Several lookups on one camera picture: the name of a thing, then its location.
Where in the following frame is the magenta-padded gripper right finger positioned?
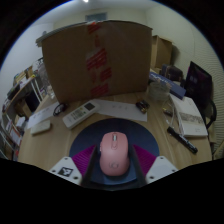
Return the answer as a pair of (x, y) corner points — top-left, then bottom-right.
(127, 143), (180, 188)

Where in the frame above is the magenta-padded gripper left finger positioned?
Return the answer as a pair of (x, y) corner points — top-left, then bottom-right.
(48, 143), (102, 188)

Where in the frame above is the pink computer mouse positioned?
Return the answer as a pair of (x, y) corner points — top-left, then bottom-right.
(98, 131), (131, 177)

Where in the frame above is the dark blue round mouse pad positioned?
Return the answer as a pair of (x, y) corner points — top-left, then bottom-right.
(68, 118), (160, 187)

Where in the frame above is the black marker pen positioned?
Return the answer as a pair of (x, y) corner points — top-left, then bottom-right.
(166, 126), (199, 155)

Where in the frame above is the white book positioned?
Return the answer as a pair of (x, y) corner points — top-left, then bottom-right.
(169, 94), (209, 139)

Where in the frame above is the white remote control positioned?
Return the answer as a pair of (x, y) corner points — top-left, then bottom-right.
(62, 100), (100, 130)

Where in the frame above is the small black clip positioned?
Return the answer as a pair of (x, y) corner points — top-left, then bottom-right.
(135, 99), (151, 115)

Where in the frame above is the shelf unit with books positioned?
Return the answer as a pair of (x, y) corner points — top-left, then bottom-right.
(0, 113), (26, 161)

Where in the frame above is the clear round container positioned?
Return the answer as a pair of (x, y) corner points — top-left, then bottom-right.
(148, 81), (171, 103)

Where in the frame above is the wooden side desk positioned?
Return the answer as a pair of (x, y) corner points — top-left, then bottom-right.
(3, 58), (46, 114)

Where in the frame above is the large brown cardboard box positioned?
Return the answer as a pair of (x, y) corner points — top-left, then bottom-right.
(35, 19), (154, 105)

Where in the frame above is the open cardboard box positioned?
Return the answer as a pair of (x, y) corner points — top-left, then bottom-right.
(150, 34), (174, 70)

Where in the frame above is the grey door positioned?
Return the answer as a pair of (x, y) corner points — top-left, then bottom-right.
(84, 12), (108, 23)

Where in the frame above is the black coiled cable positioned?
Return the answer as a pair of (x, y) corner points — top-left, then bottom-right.
(52, 102), (69, 118)

